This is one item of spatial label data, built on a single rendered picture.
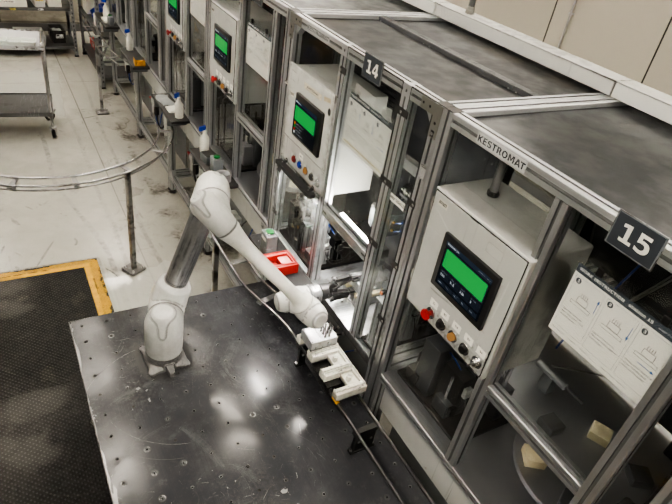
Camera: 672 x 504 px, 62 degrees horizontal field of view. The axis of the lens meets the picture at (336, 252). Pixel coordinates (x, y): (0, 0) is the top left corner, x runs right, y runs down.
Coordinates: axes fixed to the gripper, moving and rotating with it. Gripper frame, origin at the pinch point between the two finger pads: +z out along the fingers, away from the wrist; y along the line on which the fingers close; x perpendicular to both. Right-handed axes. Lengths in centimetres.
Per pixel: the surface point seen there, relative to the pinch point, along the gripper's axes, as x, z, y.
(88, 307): 137, -104, -98
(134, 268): 167, -68, -97
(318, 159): 27, -14, 52
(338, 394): -46, -34, -12
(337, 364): -31.9, -26.5, -12.0
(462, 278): -71, -16, 61
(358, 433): -61, -33, -18
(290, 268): 26.5, -21.4, -5.5
